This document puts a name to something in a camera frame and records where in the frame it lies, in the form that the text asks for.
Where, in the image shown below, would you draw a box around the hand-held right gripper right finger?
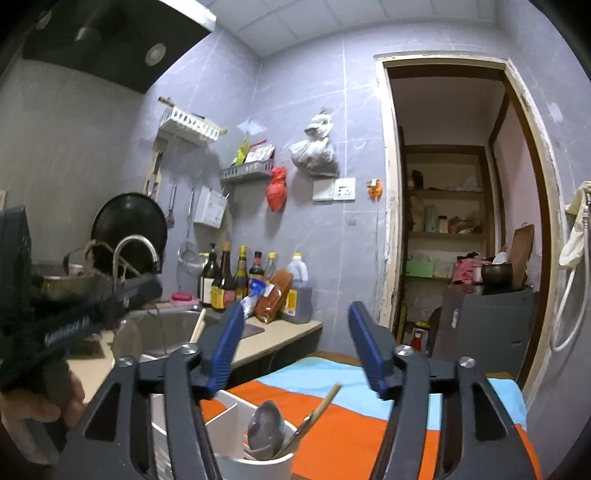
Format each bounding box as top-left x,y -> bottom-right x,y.
347,301 -> 540,480

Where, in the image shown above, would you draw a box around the dark pump bottle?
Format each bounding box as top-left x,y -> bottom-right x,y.
198,243 -> 221,309

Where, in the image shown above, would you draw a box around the stainless steel sink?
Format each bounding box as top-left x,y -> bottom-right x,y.
113,307 -> 223,361

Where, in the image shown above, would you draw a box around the cream rubber glove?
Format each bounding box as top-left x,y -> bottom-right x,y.
558,182 -> 591,268

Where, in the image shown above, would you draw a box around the metal wok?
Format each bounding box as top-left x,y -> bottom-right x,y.
34,263 -> 116,301

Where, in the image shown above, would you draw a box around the red plastic bag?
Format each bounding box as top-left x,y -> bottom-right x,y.
266,166 -> 288,212

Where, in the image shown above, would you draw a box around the white wall utensil holder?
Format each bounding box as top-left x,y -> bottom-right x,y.
194,186 -> 228,228

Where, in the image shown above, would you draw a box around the pink cloth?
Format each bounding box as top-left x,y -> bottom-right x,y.
451,256 -> 483,284

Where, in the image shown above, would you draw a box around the red label sauce bottle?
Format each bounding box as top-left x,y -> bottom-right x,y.
248,251 -> 265,292

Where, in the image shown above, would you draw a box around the white plastic utensil caddy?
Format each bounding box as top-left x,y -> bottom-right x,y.
150,389 -> 301,480

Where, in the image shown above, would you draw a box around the worn door frame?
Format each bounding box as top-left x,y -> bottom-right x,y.
374,52 -> 571,407

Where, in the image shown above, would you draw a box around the large oil jug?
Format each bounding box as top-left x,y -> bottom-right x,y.
281,253 -> 313,324

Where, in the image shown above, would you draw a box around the beige kitchen counter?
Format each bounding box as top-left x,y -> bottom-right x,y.
69,318 -> 324,393

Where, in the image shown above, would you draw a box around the chrome faucet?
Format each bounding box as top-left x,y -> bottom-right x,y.
112,235 -> 161,283

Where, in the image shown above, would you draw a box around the grey wall shelf rack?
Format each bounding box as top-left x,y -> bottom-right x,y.
220,161 -> 274,183

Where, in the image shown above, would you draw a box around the striped colourful cloth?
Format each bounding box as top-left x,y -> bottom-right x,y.
198,351 -> 529,480

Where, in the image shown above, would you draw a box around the white wall basket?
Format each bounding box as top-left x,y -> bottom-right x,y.
158,105 -> 221,145

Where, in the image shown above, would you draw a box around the orange food packet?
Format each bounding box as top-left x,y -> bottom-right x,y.
254,270 -> 294,324

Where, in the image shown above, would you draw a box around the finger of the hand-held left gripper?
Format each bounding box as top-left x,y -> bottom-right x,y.
112,274 -> 164,320

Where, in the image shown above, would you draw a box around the tall dark sauce bottle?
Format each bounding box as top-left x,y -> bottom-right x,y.
211,242 -> 236,310

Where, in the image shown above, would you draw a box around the wooden-handled utensil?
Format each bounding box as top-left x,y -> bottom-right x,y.
279,382 -> 343,460

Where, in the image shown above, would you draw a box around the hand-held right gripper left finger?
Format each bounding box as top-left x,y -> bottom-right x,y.
53,301 -> 246,480

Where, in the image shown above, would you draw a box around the row of seasoning packets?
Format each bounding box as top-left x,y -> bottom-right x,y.
233,138 -> 275,167

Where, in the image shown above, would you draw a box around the clear filled plastic bag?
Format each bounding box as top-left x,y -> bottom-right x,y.
289,108 -> 339,179

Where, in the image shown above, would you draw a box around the person's left hand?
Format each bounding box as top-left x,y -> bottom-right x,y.
0,360 -> 87,464

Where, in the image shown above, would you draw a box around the grey cabinet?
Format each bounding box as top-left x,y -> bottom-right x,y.
429,286 -> 536,376

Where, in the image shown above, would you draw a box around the hanging metal strainer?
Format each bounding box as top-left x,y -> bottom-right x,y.
178,187 -> 204,278

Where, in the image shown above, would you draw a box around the yellow cap sauce bottle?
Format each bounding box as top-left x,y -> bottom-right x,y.
233,246 -> 250,302

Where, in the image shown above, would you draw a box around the blue white food bag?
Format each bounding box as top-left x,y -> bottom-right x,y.
240,279 -> 269,319

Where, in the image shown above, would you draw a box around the wooden cutting board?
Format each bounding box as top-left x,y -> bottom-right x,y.
509,224 -> 535,289

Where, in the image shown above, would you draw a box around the wooden storage shelf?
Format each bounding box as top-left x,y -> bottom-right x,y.
404,144 -> 493,280

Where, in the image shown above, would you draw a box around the black range hood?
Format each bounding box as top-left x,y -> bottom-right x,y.
23,0 -> 218,95

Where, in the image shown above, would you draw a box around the metal spoon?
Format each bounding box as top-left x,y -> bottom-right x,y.
245,401 -> 286,461

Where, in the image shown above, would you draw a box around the dark metal pot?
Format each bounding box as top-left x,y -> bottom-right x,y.
480,263 -> 514,291

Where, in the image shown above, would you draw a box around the black hanging wok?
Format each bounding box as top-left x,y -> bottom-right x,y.
91,193 -> 168,274

